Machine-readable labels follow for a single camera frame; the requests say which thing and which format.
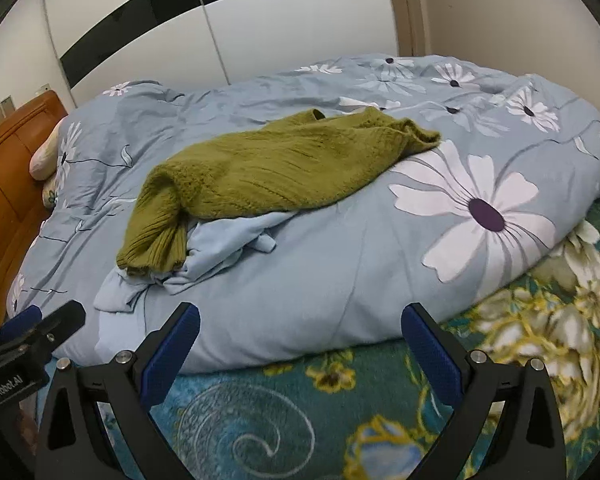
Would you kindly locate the teal floral blanket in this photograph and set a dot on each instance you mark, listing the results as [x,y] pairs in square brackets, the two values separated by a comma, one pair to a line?
[280,410]

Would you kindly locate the cream pillow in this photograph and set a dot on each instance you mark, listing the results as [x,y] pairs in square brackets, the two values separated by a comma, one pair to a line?
[42,160]

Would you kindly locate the olive green knit sweater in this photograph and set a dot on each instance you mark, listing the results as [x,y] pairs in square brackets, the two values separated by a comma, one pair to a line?
[280,170]

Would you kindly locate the floral print pillow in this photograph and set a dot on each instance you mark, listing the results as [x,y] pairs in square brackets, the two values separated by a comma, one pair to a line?
[50,194]

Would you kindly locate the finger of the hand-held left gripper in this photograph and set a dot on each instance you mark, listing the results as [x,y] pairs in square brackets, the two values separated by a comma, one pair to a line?
[62,317]
[20,322]

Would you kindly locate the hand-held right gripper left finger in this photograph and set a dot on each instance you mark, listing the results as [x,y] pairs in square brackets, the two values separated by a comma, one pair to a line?
[172,350]

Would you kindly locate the blue floral duvet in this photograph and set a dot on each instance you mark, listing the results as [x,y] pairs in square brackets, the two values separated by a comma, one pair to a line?
[330,300]

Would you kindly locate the white wardrobe with black band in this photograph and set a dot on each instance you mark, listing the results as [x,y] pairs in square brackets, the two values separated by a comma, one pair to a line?
[280,35]

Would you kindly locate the wooden headboard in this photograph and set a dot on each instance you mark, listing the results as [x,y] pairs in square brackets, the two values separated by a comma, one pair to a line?
[0,185]

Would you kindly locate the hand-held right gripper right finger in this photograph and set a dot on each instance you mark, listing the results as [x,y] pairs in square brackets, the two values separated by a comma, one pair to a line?
[430,355]

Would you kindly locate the light blue shirt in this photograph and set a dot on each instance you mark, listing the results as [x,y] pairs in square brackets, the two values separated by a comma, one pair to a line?
[220,240]

